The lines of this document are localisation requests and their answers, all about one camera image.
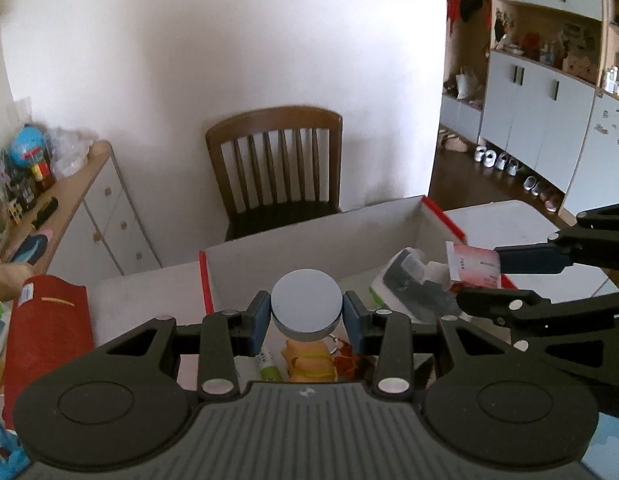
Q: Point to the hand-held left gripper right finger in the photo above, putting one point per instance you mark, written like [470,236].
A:
[352,325]

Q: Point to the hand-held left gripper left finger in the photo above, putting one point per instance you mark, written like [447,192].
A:
[259,325]

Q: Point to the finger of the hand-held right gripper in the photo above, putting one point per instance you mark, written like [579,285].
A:
[494,302]
[532,259]

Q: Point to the red white packet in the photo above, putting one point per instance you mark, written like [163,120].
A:
[472,265]

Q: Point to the grey round tin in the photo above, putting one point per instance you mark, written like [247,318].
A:
[305,302]

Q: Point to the yellow soft toy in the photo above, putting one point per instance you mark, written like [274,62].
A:
[309,360]

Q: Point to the white blue printed plastic bag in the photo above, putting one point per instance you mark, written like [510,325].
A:
[409,280]

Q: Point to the white cardboard box red edges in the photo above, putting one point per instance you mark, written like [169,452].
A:
[314,240]

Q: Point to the green white tube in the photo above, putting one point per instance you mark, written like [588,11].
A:
[268,367]

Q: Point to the row of shoes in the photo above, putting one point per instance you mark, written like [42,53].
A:
[499,161]

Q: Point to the grey hall cabinet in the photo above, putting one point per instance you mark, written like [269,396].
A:
[539,125]

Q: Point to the pink slippers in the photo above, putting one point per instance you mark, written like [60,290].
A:
[452,142]

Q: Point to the white drawer cabinet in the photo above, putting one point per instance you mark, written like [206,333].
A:
[114,210]

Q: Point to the dark wooden slatted chair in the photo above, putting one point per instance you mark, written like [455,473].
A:
[274,125]

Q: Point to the red cloth bag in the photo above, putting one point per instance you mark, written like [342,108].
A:
[49,330]

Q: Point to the row of shelf knickknacks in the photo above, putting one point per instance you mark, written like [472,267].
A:
[544,47]

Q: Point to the black brush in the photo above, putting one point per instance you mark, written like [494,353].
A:
[45,212]

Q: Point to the dark blue oval mat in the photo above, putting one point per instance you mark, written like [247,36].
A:
[30,247]

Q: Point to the tan paper bag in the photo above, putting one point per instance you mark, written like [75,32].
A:
[9,282]

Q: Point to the clear crumpled plastic bag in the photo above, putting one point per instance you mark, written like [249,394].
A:
[71,152]

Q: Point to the red lid sauce bottle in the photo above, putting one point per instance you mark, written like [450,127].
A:
[43,176]

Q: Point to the black hanging hat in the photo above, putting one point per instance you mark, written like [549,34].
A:
[472,2]

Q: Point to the red hanging garment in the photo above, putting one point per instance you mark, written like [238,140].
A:
[453,7]

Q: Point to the dark glass jar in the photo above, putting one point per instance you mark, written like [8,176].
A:
[26,195]

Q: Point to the small puzzle cube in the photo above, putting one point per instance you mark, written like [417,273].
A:
[15,212]

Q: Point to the blue plastic packet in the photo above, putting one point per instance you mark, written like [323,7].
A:
[6,452]

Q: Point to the glass dome with plants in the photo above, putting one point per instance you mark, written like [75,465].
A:
[0,195]

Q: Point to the blue globe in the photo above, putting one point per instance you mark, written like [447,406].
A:
[27,146]

